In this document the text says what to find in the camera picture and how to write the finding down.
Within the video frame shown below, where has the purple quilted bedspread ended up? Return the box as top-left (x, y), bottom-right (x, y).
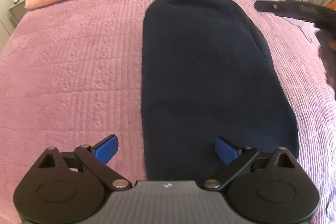
top-left (1, 0), bottom-right (335, 223)

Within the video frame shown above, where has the navy striped zip hoodie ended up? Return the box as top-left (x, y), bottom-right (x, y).
top-left (141, 0), bottom-right (299, 182)

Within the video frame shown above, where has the blue wire clothes hanger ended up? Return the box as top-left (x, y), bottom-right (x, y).
top-left (282, 17), bottom-right (313, 44)

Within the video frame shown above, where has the white bedside table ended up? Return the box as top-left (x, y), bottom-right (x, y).
top-left (9, 0), bottom-right (27, 28)

